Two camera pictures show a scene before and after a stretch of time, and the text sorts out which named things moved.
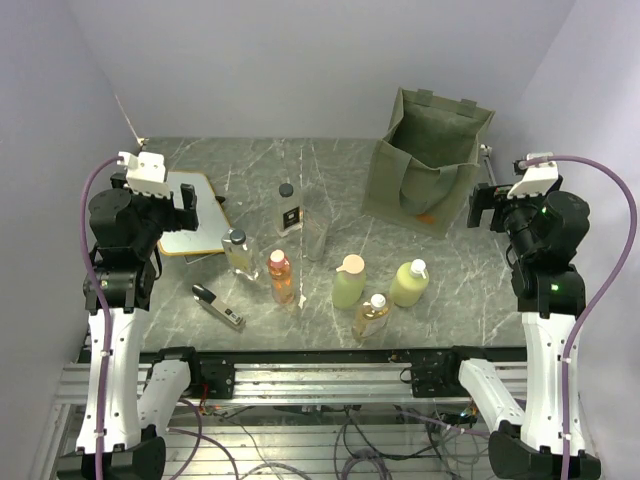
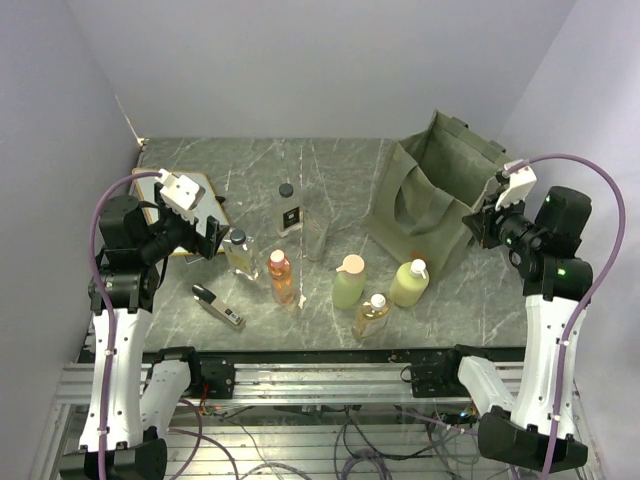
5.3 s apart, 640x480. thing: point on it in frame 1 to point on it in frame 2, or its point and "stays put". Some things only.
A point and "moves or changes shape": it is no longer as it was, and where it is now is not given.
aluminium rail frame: x=305 y=416 stays put
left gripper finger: x=189 y=217 to x=214 y=234
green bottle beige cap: x=349 y=282 stays put
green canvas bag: x=420 y=169 moves or changes shape
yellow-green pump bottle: x=409 y=283 stays put
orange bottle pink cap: x=282 y=283 stays put
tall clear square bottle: x=289 y=211 stays put
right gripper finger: x=474 y=211 to x=476 y=224
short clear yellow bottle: x=240 y=251 stays put
